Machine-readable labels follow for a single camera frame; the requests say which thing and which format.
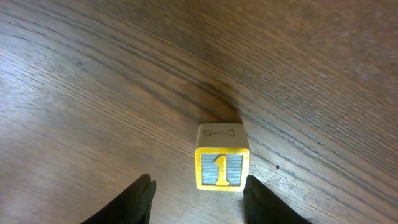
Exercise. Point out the yellow number 1 block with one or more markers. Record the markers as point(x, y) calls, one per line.
point(221, 157)

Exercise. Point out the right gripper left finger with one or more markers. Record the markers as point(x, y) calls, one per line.
point(132, 206)

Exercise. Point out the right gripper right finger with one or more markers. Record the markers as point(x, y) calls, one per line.
point(262, 206)

